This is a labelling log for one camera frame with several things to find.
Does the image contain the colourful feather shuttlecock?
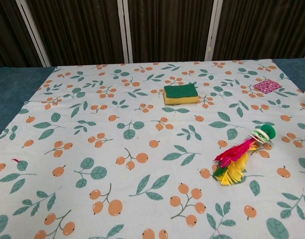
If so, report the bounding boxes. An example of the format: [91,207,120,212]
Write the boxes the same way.
[212,123,276,186]

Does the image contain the green and yellow sponge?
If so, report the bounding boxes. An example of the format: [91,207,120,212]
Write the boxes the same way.
[163,83,199,106]

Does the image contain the floral fruit print tablecloth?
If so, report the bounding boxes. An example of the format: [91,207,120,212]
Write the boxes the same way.
[0,58,305,239]

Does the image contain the dark screen panel white frame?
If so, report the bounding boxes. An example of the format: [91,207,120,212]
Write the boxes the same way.
[122,0,222,63]
[0,0,47,70]
[207,0,305,61]
[20,0,130,67]

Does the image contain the pink patterned square patch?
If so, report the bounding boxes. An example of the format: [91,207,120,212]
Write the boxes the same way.
[252,80,282,95]

